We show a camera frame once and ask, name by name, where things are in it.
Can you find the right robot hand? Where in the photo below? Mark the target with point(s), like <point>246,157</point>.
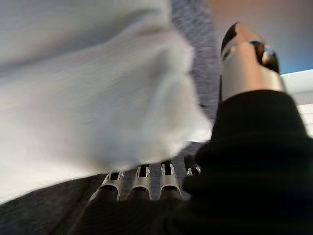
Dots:
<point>256,171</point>

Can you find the white fringed cushion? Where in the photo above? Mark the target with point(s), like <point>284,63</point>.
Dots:
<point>85,98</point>

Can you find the white slatted panel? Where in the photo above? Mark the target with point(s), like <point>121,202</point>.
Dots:
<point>303,98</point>

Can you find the grey fabric armchair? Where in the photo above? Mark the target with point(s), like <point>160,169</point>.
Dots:
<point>203,61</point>

